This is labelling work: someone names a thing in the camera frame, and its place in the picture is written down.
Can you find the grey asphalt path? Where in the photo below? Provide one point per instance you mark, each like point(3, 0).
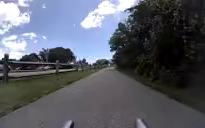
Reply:
point(103, 96)

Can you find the distant trees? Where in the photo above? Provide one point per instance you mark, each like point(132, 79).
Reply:
point(58, 55)

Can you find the dense row of trees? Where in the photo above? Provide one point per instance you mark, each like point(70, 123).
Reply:
point(166, 40)

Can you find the robot's own part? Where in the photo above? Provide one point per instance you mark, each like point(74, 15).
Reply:
point(140, 123)
point(68, 124)

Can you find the grey road behind fence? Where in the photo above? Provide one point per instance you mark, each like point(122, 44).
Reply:
point(26, 73)

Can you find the grass strip under trees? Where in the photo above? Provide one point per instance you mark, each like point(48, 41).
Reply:
point(176, 91)

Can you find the wooden rail fence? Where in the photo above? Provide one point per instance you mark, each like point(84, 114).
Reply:
point(5, 68)

